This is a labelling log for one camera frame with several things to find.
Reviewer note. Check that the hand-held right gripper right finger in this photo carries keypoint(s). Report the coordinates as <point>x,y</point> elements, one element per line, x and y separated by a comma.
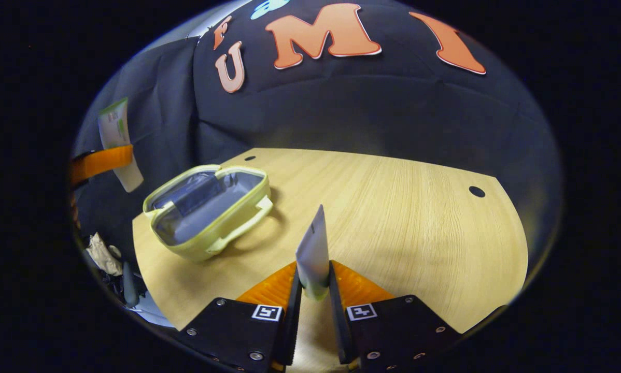
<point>339,324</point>

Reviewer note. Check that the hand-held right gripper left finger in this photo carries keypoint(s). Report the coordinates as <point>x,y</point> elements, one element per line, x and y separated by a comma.
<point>292,321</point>

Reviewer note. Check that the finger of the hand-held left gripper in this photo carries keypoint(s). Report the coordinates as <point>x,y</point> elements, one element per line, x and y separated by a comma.
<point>98,161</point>

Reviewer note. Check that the white green cream tube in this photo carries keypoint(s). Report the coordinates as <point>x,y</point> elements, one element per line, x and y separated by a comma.
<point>313,248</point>
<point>114,124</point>

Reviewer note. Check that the pale yellow small suitcase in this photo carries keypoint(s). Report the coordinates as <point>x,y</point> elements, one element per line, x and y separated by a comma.
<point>212,243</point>

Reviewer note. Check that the crumpled beige paper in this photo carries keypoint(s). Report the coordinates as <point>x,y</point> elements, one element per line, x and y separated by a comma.
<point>103,254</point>

